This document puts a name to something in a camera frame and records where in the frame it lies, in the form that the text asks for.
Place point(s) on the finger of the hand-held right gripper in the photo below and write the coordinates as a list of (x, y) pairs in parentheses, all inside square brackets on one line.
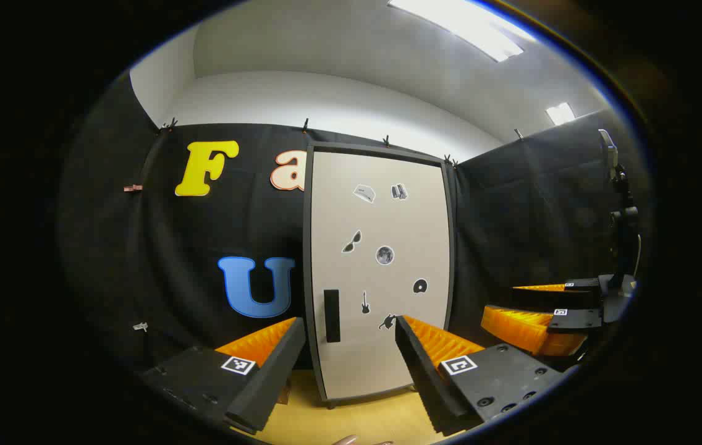
[(573, 320), (561, 299)]

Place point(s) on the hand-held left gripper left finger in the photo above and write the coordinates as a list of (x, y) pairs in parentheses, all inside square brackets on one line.
[(270, 383)]

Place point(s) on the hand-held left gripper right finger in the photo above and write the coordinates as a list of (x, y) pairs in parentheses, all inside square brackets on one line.
[(425, 377)]

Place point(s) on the beige cabinet door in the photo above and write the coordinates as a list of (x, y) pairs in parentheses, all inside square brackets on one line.
[(382, 222)]

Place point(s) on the black equipment stand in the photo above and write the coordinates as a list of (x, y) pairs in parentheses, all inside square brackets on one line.
[(621, 216)]

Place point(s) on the silver cloth clip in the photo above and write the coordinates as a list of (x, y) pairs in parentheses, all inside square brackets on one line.
[(140, 326)]

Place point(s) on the black backdrop cloth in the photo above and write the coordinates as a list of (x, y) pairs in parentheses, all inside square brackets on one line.
[(202, 235)]

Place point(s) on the small ceiling light panel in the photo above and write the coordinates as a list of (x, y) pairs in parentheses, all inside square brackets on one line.
[(560, 114)]

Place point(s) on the red cloth clip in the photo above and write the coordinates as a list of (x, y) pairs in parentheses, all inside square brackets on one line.
[(133, 188)]

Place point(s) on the large ceiling light panel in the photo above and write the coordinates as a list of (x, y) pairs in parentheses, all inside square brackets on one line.
[(468, 25)]

